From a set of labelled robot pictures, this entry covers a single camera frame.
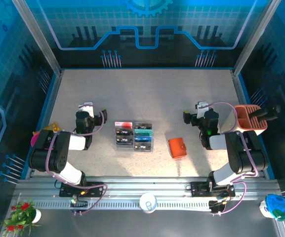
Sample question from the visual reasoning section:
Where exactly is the aluminium frame post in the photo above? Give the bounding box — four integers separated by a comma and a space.
232, 0, 283, 76
11, 0, 63, 76

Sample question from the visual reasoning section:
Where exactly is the aluminium mounting rail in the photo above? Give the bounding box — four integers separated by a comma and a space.
13, 176, 281, 201

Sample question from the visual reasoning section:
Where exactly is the red card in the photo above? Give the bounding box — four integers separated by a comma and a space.
115, 121, 133, 129

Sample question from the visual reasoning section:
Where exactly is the clear acrylic card stand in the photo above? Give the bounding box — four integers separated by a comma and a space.
114, 120, 155, 152

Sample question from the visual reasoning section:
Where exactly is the black controller with wires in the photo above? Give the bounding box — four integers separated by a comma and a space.
69, 195, 89, 216
207, 197, 232, 216

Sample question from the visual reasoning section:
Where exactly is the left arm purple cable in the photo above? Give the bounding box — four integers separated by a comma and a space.
46, 103, 108, 215

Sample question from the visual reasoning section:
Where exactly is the beige orange utensil holder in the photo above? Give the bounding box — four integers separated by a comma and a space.
220, 104, 268, 136

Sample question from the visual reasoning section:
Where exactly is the blue VIP card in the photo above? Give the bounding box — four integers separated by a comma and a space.
134, 135, 154, 143

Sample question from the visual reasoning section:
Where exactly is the orange leather card holder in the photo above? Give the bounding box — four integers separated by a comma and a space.
168, 137, 188, 159

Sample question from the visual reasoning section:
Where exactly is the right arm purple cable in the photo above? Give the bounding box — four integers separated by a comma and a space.
199, 101, 259, 215

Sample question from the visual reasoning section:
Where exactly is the slotted grey cable duct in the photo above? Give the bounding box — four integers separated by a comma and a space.
33, 201, 212, 210

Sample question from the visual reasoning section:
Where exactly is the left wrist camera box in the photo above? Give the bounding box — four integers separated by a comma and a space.
79, 102, 94, 119

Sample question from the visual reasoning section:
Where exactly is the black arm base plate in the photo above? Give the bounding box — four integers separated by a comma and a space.
59, 181, 104, 198
190, 181, 236, 198

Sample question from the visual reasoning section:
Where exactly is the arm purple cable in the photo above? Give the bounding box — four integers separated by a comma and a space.
199, 101, 259, 215
46, 103, 108, 215

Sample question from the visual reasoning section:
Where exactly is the black utensil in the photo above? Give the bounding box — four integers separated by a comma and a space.
249, 105, 281, 124

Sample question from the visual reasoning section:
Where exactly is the potted plant with red flowers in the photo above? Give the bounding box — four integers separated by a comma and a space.
0, 198, 42, 237

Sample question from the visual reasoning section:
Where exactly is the yellow snack bag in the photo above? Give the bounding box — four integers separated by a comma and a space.
42, 122, 60, 133

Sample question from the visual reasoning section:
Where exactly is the pink plastic goblet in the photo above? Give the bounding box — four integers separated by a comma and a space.
30, 132, 42, 149

